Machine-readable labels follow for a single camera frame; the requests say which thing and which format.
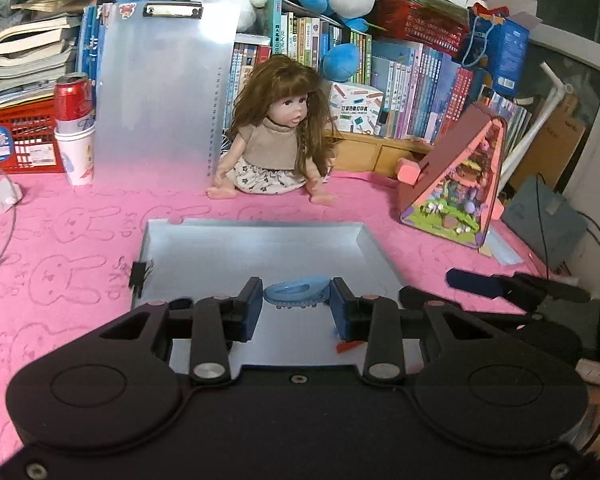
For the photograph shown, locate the blue thin books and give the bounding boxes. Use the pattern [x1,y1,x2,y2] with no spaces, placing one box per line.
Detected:
[77,4,112,83]

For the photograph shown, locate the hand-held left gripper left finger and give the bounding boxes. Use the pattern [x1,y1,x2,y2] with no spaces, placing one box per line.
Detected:
[97,276,264,386]

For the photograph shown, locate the pink bunny print blanket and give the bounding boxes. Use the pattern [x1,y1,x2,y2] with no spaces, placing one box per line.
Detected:
[0,167,576,461]

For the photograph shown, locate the grey felt pouch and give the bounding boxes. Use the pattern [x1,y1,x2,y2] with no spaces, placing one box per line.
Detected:
[501,176,588,271]

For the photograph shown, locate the person's right hand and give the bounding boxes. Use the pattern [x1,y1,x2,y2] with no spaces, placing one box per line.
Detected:
[576,357,600,456]

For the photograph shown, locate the silver cardboard box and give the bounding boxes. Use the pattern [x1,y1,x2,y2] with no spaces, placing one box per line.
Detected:
[130,218,426,376]

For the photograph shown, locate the clear plastic ruler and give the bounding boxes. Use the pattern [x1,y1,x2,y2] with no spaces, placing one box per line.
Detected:
[480,232,523,267]

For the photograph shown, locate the pink triangular toy house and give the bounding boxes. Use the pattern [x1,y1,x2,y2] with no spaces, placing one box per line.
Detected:
[396,102,509,256]

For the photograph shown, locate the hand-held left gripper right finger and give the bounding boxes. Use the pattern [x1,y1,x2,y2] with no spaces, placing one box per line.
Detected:
[330,276,502,386]

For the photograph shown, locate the white paper cup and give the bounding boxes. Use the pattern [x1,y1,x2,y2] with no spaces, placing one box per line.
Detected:
[53,122,97,187]

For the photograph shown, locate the row of colourful books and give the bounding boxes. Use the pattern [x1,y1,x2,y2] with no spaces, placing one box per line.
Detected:
[225,0,533,143]

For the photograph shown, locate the brown cardboard box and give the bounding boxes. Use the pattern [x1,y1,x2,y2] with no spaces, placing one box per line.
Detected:
[510,95,588,191]

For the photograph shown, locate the red soda can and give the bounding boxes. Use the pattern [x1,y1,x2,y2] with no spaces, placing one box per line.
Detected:
[54,72,95,133]

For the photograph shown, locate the blue gift bag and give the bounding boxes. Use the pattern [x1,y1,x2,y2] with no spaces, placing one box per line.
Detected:
[462,2,537,98]

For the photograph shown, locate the wooden drawer unit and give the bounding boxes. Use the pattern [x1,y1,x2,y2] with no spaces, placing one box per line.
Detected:
[325,130,438,178]

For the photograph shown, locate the translucent plastic clipboard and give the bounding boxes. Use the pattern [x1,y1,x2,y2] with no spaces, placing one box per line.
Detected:
[94,1,241,181]

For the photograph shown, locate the black binder clip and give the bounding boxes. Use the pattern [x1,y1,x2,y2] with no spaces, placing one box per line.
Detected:
[129,259,154,297]

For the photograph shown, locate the brown-haired baby doll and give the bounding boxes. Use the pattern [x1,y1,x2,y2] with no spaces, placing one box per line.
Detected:
[206,54,338,206]

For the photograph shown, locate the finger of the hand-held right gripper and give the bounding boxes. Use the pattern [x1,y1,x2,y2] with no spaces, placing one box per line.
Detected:
[446,268,592,307]
[399,285,434,310]

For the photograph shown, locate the stack of worn books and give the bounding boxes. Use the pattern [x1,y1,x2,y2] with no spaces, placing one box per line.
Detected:
[0,0,88,111]

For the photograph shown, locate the white label printer box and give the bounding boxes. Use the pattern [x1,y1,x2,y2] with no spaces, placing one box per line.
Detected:
[328,81,386,137]

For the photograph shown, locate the white power adapter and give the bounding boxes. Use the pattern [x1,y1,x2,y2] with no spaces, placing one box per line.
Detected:
[0,181,22,208]

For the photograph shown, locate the white plastic pipe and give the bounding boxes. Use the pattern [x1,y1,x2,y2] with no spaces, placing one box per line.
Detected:
[497,61,573,201]

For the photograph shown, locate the red plastic basket with sticker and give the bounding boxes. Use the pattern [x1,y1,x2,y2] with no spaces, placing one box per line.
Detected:
[0,97,66,176]

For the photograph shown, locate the red mesh plastic basket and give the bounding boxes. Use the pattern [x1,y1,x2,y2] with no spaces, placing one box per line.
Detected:
[375,0,473,58]

